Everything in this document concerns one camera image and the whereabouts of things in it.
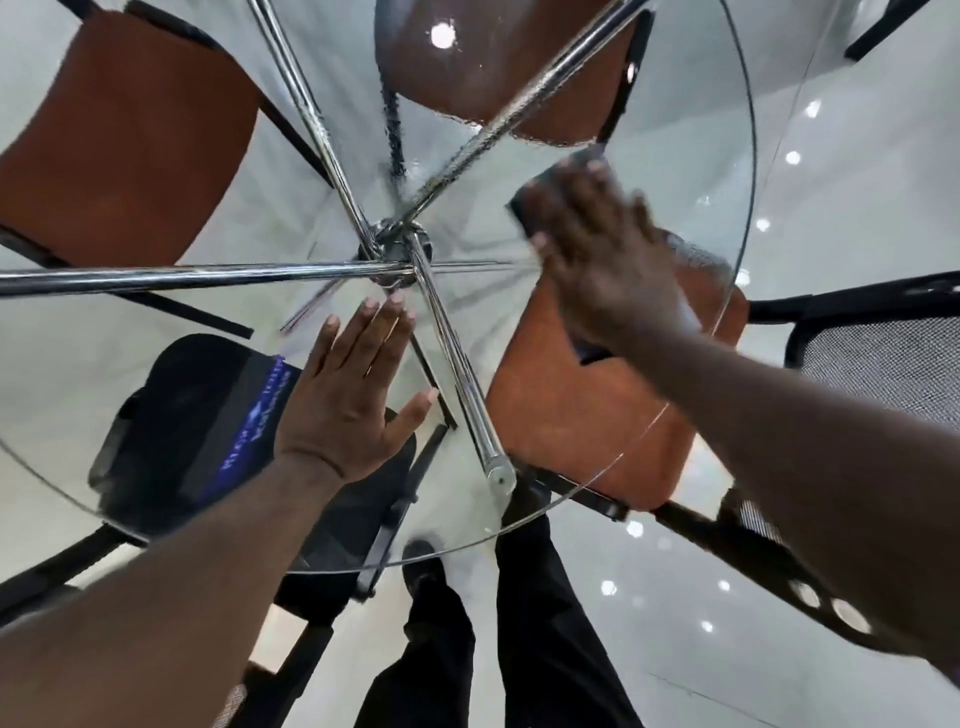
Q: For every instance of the person's right hand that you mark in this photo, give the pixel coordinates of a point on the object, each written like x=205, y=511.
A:
x=615, y=262

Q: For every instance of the person's left hand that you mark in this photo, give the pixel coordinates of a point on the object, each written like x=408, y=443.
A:
x=337, y=405

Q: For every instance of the person's right thumb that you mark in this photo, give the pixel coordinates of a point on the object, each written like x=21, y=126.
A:
x=544, y=253

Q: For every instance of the person's left little finger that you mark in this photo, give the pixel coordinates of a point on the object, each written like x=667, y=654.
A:
x=328, y=345

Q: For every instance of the person's left thumb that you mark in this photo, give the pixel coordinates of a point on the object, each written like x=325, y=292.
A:
x=416, y=414

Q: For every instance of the person's left middle finger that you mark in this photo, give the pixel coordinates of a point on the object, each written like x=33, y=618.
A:
x=388, y=330

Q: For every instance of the dark cleaning cloth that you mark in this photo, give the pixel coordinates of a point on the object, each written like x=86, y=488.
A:
x=536, y=187

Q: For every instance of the person's left forearm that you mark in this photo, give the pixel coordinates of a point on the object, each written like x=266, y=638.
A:
x=172, y=592

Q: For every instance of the person's right forearm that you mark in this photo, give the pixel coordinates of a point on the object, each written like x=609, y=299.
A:
x=810, y=465

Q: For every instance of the black mesh chair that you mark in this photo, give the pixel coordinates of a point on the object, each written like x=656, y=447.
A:
x=352, y=517

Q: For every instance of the black shoe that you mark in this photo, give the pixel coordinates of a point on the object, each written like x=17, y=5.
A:
x=424, y=564

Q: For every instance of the orange chair with mesh back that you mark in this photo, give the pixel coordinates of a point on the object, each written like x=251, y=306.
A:
x=570, y=420

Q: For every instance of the black bag with blue stripe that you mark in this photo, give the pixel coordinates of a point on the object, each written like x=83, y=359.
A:
x=187, y=420

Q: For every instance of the black trousers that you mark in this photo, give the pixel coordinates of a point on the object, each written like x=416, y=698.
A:
x=540, y=645

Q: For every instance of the black chair leg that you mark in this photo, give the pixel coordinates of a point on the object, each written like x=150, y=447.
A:
x=885, y=30

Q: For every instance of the chrome table frame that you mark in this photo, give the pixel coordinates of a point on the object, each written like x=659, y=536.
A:
x=225, y=274

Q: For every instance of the orange chair with black frame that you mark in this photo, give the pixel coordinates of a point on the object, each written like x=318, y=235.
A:
x=127, y=135
x=480, y=60

